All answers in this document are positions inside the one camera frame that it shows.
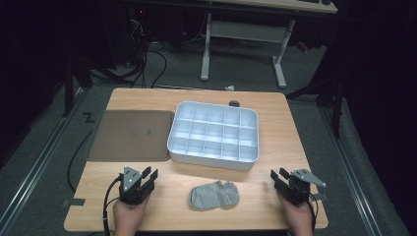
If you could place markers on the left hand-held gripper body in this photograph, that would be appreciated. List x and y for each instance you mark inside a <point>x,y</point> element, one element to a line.
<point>132,191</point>

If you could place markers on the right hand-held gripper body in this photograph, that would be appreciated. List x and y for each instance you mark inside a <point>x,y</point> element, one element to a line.
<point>296,190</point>

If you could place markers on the grey sock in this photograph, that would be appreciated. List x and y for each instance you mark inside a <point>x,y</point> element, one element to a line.
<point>213,196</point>

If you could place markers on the person's right hand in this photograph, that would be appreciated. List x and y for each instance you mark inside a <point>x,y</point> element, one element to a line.
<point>299,218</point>

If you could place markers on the grey tape piece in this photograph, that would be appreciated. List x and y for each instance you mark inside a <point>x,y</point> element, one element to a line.
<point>74,202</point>
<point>322,196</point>

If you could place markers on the brown mat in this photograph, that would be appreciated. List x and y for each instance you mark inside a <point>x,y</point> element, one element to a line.
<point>132,135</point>

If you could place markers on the white divided storage box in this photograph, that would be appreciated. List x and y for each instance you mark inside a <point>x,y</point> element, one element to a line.
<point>214,134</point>

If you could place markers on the black metal stand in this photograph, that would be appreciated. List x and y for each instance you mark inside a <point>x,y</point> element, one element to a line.
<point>336,108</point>
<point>69,88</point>

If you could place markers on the small dark round knob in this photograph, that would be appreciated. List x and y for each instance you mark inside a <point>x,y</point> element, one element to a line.
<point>234,103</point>

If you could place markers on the small white scrap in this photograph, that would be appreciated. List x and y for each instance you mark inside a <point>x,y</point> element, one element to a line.
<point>229,88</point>

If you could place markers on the small red object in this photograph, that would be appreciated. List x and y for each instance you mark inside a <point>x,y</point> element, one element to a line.
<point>302,46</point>

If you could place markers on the dark computer tower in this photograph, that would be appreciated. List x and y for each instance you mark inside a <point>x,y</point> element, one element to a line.
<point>126,32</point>

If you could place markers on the desk with white legs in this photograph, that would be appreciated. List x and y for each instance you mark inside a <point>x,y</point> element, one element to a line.
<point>246,31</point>

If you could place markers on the metal floor rail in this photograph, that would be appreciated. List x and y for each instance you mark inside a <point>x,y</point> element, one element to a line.
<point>352,177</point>
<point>36,170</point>

